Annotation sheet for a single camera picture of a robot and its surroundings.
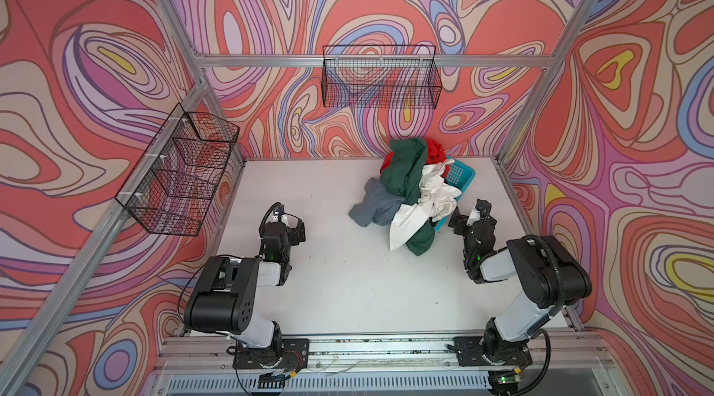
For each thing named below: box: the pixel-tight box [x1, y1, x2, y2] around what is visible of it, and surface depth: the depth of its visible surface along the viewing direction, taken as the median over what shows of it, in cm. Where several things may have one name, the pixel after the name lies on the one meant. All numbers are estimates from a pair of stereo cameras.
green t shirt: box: [381, 137, 437, 257], surface depth 92 cm
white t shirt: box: [388, 158, 463, 252], surface depth 90 cm
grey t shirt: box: [348, 176, 406, 227], surface depth 93 cm
